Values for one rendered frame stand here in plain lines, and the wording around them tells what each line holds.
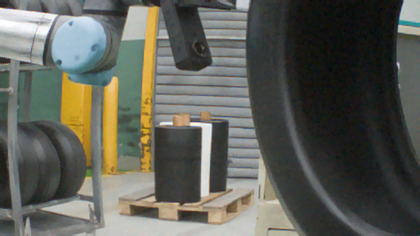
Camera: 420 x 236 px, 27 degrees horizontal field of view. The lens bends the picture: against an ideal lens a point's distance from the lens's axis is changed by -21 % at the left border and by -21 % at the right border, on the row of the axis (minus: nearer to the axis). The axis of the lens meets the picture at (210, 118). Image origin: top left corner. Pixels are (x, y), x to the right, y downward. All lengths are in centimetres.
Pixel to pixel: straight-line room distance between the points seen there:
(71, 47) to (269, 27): 28
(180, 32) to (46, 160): 393
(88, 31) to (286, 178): 33
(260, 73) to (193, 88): 991
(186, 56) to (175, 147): 632
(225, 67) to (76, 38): 964
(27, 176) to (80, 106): 615
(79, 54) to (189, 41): 15
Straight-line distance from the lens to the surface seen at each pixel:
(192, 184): 767
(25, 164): 484
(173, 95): 1110
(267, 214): 202
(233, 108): 1085
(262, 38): 110
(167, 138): 761
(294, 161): 107
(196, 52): 129
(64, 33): 125
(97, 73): 139
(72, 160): 555
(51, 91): 1179
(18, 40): 130
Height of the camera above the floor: 116
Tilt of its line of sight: 3 degrees down
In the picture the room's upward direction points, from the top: 2 degrees clockwise
